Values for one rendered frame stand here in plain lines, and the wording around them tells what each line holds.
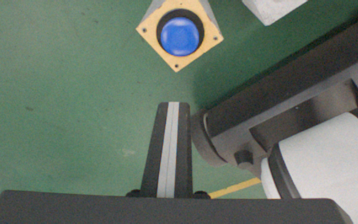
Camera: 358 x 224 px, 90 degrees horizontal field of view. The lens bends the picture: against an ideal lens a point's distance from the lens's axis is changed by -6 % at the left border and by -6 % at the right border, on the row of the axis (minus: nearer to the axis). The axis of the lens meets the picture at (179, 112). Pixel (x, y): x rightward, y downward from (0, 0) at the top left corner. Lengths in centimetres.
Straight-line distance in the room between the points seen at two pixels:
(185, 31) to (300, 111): 38
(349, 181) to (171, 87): 51
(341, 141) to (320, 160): 3
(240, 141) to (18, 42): 70
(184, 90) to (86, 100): 36
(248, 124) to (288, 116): 10
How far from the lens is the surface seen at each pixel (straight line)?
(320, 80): 52
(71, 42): 65
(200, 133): 57
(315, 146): 30
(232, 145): 54
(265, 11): 38
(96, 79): 69
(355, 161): 29
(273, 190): 32
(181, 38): 21
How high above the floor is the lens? 53
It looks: 48 degrees down
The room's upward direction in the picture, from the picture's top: 178 degrees counter-clockwise
